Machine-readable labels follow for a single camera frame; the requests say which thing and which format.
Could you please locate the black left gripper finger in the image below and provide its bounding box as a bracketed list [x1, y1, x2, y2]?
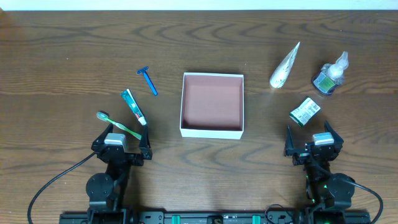
[91, 124, 113, 147]
[139, 126, 152, 154]

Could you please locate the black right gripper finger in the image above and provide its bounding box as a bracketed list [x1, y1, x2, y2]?
[324, 120, 344, 144]
[284, 126, 294, 156]

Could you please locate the green toothbrush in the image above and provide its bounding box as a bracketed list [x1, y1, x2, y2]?
[96, 111, 142, 140]

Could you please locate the small white green packet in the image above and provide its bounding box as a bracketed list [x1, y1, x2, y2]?
[289, 97, 321, 127]

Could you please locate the clear foam soap pump bottle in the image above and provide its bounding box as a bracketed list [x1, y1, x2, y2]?
[312, 51, 349, 95]

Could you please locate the white lotion tube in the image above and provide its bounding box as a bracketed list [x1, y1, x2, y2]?
[269, 42, 300, 88]

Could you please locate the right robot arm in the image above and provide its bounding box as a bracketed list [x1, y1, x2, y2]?
[284, 121, 354, 223]

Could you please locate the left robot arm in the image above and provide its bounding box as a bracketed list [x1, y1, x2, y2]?
[86, 124, 152, 223]

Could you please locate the green toothpaste tube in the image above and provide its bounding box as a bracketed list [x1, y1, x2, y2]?
[121, 89, 147, 126]

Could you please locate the blue disposable razor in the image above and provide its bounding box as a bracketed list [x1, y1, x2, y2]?
[137, 66, 158, 96]

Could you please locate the white box with pink interior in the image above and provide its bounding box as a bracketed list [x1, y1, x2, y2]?
[179, 72, 244, 139]

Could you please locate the right black cable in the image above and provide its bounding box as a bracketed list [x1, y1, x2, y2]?
[317, 164, 384, 224]

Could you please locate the black cable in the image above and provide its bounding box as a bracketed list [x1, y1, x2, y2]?
[27, 151, 97, 224]
[317, 164, 384, 224]

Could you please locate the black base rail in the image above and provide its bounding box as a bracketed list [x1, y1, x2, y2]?
[59, 209, 371, 224]

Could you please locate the left black cable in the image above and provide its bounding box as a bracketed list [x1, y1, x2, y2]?
[27, 151, 97, 224]

